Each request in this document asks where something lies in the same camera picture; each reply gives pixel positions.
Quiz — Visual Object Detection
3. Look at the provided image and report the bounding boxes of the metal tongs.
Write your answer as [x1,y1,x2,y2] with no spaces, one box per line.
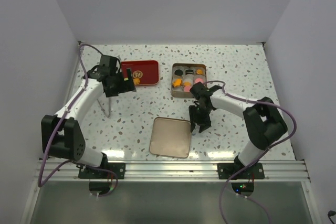
[97,96,112,118]

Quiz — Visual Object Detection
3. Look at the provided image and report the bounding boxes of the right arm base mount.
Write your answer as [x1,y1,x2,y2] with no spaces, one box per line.
[217,163,265,180]

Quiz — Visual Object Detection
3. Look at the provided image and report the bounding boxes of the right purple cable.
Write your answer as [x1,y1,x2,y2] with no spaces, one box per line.
[204,80,297,224]

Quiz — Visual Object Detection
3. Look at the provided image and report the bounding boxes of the square cookie tin box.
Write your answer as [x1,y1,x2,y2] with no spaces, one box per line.
[171,63,207,98]

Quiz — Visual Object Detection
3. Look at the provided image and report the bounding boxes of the red rectangular tray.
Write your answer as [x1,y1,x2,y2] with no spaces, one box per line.
[121,60,159,87]

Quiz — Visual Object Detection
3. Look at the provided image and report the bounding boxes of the pink round cookie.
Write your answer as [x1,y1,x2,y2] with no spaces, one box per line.
[184,86,191,92]
[195,78,204,83]

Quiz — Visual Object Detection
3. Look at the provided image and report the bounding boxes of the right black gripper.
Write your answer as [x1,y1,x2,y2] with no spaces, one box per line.
[189,104,213,133]

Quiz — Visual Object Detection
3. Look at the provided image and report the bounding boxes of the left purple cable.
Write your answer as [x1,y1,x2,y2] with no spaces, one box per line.
[37,44,118,197]

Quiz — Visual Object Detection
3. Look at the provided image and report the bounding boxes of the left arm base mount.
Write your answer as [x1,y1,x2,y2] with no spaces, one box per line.
[76,156,126,179]

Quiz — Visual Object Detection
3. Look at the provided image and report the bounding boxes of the square tin lid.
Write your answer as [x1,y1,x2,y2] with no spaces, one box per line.
[149,117,191,158]

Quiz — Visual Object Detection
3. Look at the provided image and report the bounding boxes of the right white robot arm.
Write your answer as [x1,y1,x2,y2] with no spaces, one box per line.
[188,82,288,178]

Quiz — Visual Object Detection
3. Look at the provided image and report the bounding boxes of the purple cable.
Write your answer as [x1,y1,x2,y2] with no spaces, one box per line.
[204,80,297,224]
[37,44,118,197]

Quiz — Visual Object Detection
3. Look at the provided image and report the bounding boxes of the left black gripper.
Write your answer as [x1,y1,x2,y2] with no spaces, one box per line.
[106,68,135,98]

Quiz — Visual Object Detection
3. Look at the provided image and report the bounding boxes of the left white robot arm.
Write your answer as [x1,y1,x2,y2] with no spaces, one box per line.
[41,55,136,178]

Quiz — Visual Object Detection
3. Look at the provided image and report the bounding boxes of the orange fish cookie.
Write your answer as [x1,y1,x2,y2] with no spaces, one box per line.
[172,79,182,88]

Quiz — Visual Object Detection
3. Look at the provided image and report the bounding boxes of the aluminium front rail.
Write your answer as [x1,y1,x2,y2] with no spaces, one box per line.
[51,161,310,182]

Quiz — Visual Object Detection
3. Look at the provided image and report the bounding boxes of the black round cookie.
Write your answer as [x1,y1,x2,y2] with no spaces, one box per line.
[174,69,183,76]

